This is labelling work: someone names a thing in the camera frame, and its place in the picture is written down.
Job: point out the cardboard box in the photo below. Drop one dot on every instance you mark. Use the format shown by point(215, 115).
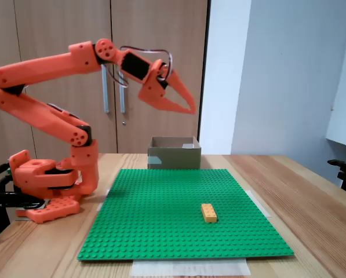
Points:
point(178, 158)

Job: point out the black table clamp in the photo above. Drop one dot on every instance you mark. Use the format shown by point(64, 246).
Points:
point(4, 199)

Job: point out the white angled panel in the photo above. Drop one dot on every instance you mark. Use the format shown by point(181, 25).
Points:
point(343, 116)

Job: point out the green lego baseplate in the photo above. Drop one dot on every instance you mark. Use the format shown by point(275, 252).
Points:
point(175, 197)

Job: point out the yellow lego block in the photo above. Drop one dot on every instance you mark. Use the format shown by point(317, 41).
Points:
point(209, 213)

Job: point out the brown wooden cabinet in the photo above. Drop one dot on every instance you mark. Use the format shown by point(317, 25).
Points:
point(161, 26)

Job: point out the translucent tape strip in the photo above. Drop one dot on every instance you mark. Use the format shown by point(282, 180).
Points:
point(99, 208)
point(261, 204)
point(190, 267)

